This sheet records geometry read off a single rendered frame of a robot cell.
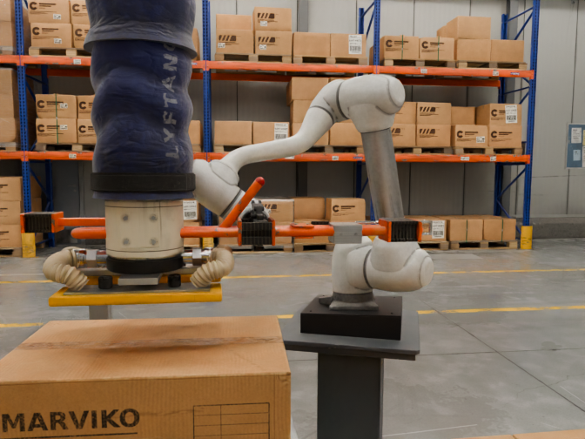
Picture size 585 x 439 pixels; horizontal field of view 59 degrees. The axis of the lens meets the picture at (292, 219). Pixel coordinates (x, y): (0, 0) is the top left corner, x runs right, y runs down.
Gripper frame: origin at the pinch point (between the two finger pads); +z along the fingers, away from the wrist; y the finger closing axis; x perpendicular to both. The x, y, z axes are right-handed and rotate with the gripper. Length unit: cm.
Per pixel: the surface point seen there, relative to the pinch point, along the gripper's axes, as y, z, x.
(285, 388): 28.7, 22.6, -3.2
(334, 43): -221, -705, -175
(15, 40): -208, -718, 307
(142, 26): -42, 11, 24
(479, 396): 118, -158, -144
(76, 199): 35, -840, 259
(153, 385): 27.2, 21.4, 22.3
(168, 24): -43.6, 9.1, 19.6
